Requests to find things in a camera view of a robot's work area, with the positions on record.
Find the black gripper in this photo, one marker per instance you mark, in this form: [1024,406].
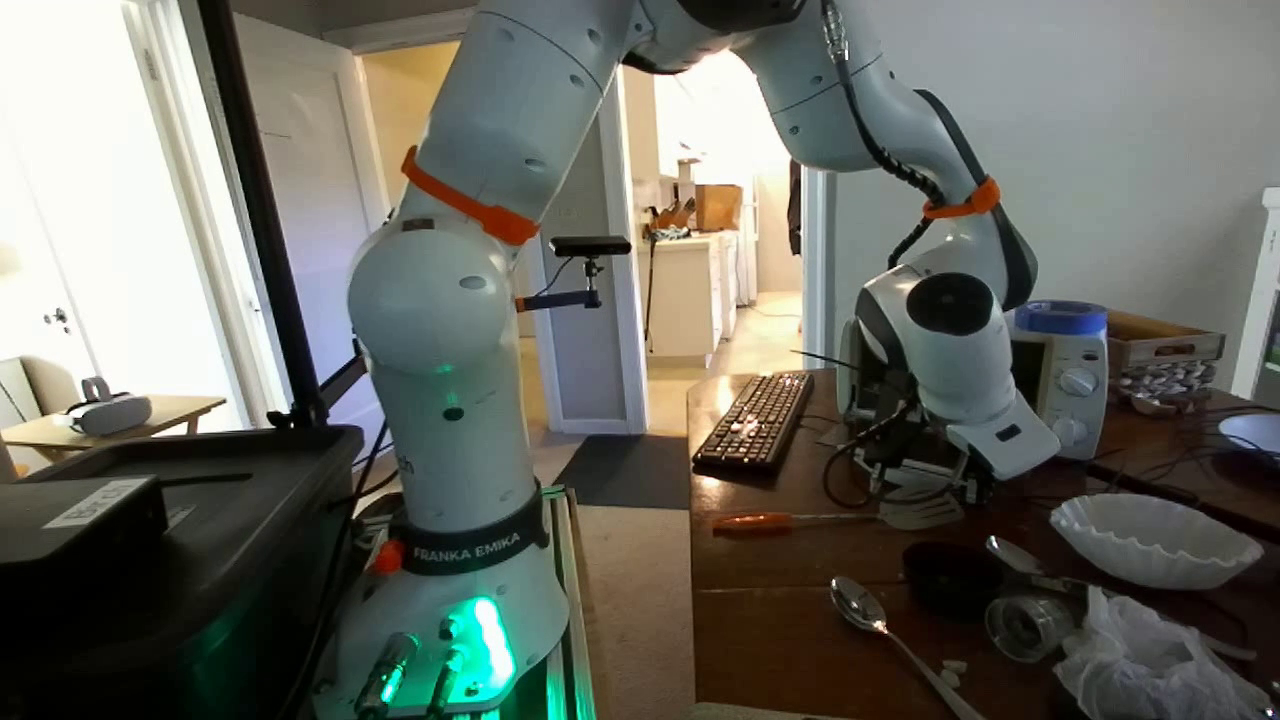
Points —
[922,465]

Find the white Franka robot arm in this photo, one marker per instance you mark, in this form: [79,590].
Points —
[454,333]

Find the white toaster oven body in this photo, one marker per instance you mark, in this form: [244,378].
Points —
[1066,387]

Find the black cup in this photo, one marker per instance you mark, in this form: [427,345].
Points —
[949,581]

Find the small metal spoon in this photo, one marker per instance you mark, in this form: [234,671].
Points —
[1016,553]

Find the large metal spoon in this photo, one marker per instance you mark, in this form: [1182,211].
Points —
[862,605]

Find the black computer keyboard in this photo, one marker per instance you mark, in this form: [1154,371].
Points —
[755,426]

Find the clear glass jar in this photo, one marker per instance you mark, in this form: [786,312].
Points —
[1029,626]

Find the white paper coffee filter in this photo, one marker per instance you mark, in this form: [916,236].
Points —
[1154,542]

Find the shiny crinkled tray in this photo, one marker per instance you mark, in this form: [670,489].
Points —
[1162,387]

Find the cardboard box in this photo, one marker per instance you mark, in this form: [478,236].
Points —
[1165,337]

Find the white kitchen counter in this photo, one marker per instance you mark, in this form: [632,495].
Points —
[692,294]

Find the black floor mat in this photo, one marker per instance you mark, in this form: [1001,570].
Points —
[624,472]

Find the crumpled clear plastic bag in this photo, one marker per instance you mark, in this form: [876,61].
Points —
[1146,665]

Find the blue plate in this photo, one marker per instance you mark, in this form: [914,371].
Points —
[1258,437]

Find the black stand pole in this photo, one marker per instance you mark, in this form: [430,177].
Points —
[261,240]

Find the black equipment case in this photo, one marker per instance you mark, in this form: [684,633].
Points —
[202,572]

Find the wooden side table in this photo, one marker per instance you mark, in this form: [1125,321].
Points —
[172,410]

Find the white VR headset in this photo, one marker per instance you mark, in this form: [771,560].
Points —
[110,415]

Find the beige armchair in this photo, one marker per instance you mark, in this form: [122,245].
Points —
[34,387]

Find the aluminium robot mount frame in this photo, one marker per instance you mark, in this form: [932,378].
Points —
[570,626]

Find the black camera on stand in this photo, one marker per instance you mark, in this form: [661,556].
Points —
[590,245]

